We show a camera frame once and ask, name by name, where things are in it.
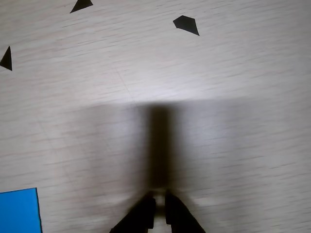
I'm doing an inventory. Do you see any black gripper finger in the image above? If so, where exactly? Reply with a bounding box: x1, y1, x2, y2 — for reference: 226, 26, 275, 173
109, 191, 156, 233
164, 188, 207, 233

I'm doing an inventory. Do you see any blue paper sheet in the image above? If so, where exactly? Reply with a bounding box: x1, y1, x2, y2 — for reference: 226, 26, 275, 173
0, 187, 43, 233

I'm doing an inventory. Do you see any black tape pentagon marker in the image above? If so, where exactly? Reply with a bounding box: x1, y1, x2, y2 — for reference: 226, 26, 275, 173
173, 15, 200, 36

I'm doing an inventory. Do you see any black tape triangle marker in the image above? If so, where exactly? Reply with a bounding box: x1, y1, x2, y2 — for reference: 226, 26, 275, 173
0, 46, 13, 71

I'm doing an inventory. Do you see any black triangle sticker top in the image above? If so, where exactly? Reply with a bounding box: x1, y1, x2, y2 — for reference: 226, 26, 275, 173
69, 0, 94, 14

